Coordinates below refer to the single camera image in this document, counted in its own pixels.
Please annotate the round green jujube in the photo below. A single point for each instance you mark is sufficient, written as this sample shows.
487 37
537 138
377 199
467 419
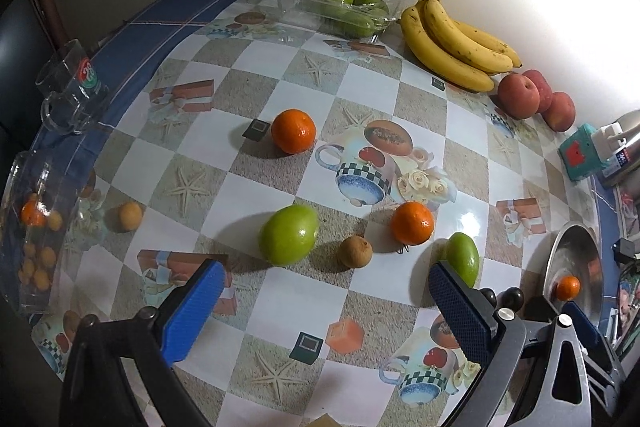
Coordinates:
289 234

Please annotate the black charger adapter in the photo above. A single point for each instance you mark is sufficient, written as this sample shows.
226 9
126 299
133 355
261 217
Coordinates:
625 252

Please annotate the pile of small yellow longans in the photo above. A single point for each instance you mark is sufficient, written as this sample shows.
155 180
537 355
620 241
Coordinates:
37 257

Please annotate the stainless steel thermos jug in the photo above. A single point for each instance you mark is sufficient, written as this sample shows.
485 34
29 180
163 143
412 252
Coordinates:
627 167

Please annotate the brown longan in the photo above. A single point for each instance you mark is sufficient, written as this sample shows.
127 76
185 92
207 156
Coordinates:
355 251

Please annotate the clear glass mug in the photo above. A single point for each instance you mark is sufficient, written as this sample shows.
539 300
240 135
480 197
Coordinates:
75 97

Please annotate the oblong green jujube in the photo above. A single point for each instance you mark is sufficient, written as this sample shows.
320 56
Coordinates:
464 257

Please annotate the dark chair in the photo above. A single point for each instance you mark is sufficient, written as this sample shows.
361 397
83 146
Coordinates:
15 47

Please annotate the yellow banana bunch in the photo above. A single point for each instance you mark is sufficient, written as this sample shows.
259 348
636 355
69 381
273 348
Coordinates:
450 47

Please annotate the teal box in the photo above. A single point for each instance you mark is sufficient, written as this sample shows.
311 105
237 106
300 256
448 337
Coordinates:
580 154

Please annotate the orange tangerine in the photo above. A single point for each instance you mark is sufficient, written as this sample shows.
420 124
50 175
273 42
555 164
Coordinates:
411 222
293 131
568 287

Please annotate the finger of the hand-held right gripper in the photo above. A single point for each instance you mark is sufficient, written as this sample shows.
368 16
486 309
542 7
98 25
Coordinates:
590 332
514 296

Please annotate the pale yellow longan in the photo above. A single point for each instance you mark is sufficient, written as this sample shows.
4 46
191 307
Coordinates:
130 217

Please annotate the small tangerine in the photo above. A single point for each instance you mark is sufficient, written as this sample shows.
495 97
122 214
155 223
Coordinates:
32 213

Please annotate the stainless steel bowl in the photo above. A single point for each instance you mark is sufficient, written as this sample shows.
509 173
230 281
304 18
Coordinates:
575 252

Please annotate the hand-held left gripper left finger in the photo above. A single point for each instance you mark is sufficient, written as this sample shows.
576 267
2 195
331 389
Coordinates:
195 312

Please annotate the checked printed tablecloth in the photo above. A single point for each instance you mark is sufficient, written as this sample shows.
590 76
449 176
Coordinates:
250 187

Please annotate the clear plastic container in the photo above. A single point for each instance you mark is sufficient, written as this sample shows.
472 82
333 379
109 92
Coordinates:
15 267

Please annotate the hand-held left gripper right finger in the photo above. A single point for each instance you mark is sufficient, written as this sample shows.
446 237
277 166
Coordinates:
460 317

